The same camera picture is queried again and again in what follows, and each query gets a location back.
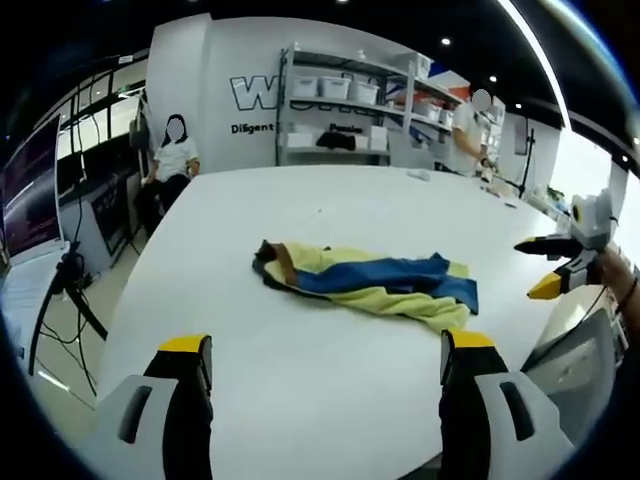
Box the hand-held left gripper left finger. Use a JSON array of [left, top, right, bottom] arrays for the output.
[[92, 333, 215, 480]]

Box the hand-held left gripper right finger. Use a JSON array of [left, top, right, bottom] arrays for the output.
[[438, 328, 576, 480]]

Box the yellow and blue garment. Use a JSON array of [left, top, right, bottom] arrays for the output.
[[252, 239, 480, 334]]

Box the person's right hand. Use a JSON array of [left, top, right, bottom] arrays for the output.
[[601, 248, 640, 302]]

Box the black wristband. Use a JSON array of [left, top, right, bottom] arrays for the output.
[[614, 276, 640, 316]]

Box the black floor stand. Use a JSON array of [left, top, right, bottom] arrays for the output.
[[514, 117, 537, 199]]

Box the grey chair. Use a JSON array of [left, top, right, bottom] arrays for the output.
[[519, 303, 627, 447]]

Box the black tripod stand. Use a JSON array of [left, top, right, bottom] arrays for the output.
[[27, 241, 109, 377]]

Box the ceiling light strip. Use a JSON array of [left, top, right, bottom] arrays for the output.
[[498, 0, 572, 129]]

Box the grey metal shelving rack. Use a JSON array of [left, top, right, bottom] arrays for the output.
[[276, 43, 469, 169]]

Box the dark display board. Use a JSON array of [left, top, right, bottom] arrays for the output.
[[89, 177, 134, 262]]

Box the black cloth on shelf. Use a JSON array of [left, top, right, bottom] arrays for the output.
[[316, 131, 357, 150]]

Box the white storage bin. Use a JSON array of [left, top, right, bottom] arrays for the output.
[[348, 79, 381, 102], [292, 74, 322, 99], [319, 75, 351, 100]]

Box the large monitor screen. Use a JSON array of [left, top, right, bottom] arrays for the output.
[[0, 113, 71, 266]]

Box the black cable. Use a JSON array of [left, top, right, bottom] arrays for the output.
[[38, 304, 99, 399]]

